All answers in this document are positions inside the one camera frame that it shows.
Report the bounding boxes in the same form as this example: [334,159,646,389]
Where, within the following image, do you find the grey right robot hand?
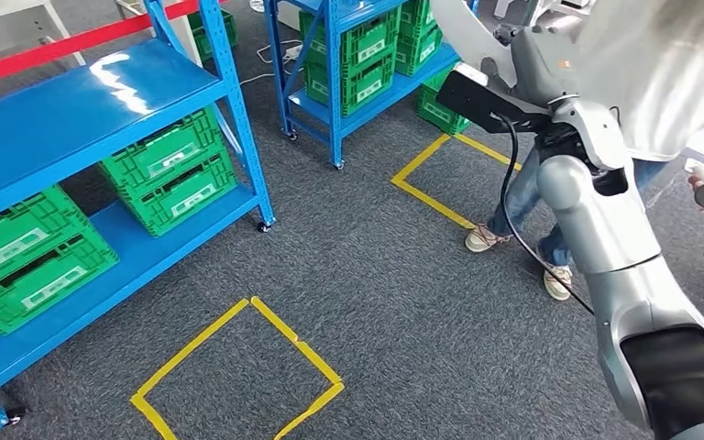
[479,27,578,107]

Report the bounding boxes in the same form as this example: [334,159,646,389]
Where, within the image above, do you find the white curved plastic part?
[431,0,520,89]

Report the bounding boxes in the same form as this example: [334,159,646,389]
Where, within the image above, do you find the white power cable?
[239,38,304,86]

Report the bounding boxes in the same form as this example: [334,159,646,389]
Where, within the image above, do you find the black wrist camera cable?
[497,115,596,317]

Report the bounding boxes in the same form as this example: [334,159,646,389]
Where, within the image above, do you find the blue metal shelf rack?
[0,0,277,435]
[263,0,480,171]

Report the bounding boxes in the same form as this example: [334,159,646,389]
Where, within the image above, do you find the red barrier tape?
[0,0,232,93]

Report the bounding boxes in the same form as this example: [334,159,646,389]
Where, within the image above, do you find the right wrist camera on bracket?
[435,60,556,136]

